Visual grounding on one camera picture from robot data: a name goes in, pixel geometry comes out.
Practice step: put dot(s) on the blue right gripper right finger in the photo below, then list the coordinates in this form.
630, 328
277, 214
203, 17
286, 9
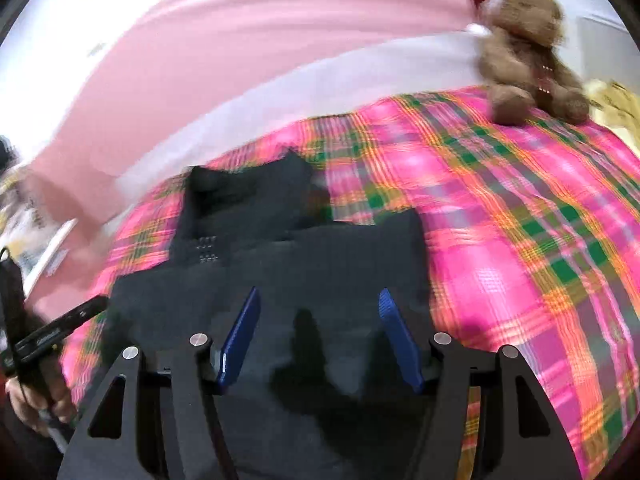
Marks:
407, 353

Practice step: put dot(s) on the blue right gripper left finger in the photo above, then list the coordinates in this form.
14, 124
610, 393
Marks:
231, 354

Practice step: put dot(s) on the black puffer jacket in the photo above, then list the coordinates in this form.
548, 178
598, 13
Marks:
320, 395

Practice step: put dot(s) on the person's left hand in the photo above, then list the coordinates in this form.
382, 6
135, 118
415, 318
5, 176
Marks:
27, 401

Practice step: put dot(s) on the pineapple print curtain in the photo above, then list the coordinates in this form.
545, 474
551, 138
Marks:
33, 239

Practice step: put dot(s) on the pink plaid bed sheet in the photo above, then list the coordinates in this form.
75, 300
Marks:
533, 235

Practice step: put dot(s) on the white pillow strip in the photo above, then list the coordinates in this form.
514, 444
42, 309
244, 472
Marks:
326, 87

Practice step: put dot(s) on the brown teddy bear santa hat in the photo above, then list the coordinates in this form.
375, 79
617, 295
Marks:
519, 64

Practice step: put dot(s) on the yellow cloth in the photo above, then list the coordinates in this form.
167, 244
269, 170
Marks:
615, 107

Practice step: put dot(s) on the pink headboard cover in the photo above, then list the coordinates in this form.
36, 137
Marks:
91, 86

